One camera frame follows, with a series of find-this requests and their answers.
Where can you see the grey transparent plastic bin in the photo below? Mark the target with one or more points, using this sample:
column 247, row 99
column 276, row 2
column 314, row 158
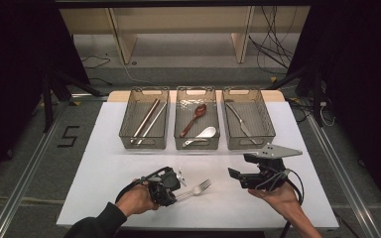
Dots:
column 191, row 102
column 135, row 112
column 258, row 112

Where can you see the white ceramic spoon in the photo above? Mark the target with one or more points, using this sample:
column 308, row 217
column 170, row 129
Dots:
column 208, row 132

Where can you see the brown wooden spoon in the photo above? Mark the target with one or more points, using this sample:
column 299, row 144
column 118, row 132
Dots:
column 201, row 109

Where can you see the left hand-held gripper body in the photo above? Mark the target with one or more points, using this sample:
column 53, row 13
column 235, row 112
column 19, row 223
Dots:
column 167, row 180

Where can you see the black curtain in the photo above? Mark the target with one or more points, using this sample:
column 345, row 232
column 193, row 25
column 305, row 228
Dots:
column 360, row 82
column 13, row 82

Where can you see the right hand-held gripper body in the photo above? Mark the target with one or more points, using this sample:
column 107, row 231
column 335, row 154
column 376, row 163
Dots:
column 278, row 151

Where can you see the aluminium floor rail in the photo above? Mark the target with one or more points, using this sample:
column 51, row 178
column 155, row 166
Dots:
column 347, row 185
column 20, row 191

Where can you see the white chopstick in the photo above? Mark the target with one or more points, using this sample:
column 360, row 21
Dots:
column 154, row 121
column 152, row 124

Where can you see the person's left hand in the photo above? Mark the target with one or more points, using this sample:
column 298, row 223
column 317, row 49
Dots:
column 137, row 200

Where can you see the steel knife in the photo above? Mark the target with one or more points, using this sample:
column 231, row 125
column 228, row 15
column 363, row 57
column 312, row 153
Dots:
column 241, row 123

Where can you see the person's right hand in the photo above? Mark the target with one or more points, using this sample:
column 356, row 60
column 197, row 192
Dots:
column 282, row 198

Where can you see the steel fork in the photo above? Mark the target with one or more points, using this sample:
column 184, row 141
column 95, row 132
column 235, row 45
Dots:
column 196, row 190

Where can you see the black metal stand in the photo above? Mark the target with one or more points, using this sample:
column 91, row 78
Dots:
column 48, row 105
column 316, row 95

